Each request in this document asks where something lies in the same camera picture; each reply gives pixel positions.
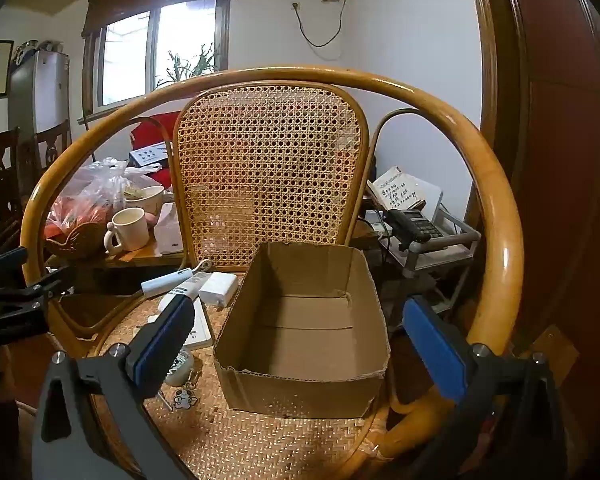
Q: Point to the brown cardboard box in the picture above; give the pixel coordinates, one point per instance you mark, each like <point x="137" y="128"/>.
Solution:
<point x="300" y="390"/>

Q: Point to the silver refrigerator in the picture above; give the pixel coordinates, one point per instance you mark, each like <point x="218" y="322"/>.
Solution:
<point x="37" y="100"/>

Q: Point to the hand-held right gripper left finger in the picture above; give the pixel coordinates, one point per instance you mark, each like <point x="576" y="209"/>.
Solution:
<point x="165" y="345"/>

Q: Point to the white plastic bag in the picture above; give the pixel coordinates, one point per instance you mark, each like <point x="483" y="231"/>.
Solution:
<point x="142" y="170"/>

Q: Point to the dark red wooden door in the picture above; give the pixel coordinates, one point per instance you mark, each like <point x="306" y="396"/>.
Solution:
<point x="555" y="160"/>

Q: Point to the red upholstered seat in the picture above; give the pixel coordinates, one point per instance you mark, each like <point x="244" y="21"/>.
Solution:
<point x="155" y="130"/>

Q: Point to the rear cream mug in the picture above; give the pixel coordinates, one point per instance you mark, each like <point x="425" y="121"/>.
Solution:
<point x="147" y="202"/>

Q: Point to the white squeeze tube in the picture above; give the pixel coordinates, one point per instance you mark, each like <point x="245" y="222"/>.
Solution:
<point x="190" y="288"/>

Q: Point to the black desk telephone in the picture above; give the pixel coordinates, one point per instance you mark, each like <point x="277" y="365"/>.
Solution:
<point x="420" y="227"/>

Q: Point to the cartoon dog earphone case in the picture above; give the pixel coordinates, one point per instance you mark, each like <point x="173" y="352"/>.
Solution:
<point x="182" y="367"/>

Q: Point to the white tissue carton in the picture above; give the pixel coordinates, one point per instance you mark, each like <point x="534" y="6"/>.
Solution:
<point x="167" y="232"/>

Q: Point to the white card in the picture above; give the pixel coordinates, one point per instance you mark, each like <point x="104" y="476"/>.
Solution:
<point x="200" y="332"/>

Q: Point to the rattan cane armchair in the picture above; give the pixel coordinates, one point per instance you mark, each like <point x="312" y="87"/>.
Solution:
<point x="270" y="160"/>

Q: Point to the wooden side table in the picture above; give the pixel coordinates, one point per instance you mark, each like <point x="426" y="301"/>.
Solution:
<point x="140" y="258"/>

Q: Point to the white plastic block device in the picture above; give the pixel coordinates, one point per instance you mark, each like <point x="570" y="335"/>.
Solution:
<point x="219" y="287"/>

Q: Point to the handwritten notebook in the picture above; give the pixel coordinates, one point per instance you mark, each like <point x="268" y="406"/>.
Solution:
<point x="397" y="190"/>

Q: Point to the grey pipe rack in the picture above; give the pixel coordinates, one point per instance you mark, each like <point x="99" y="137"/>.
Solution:
<point x="445" y="246"/>

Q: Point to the clear plastic bag red contents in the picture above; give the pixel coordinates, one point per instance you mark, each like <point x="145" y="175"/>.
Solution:
<point x="80" y="195"/>

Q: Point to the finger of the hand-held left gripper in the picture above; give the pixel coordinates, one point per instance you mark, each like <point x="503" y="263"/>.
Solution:
<point x="7" y="258"/>
<point x="45" y="282"/>

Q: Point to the wooden door frame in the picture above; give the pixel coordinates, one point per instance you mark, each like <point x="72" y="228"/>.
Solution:
<point x="485" y="60"/>

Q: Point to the white box with dark dots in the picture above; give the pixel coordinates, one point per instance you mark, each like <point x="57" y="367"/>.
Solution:
<point x="147" y="155"/>

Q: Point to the white electronic box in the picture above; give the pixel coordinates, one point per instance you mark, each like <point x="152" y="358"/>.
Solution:
<point x="377" y="222"/>

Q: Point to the dark wooden dining chair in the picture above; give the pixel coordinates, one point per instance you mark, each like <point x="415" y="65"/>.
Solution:
<point x="50" y="145"/>
<point x="2" y="180"/>

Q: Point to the cream ceramic mug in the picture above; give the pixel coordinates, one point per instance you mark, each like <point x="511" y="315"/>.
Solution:
<point x="130" y="232"/>

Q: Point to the window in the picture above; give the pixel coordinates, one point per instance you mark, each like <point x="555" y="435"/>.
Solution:
<point x="130" y="60"/>

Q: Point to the green potted plant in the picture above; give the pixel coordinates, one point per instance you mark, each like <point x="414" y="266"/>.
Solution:
<point x="200" y="62"/>

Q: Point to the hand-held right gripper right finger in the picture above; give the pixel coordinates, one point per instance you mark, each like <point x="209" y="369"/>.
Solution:
<point x="437" y="355"/>

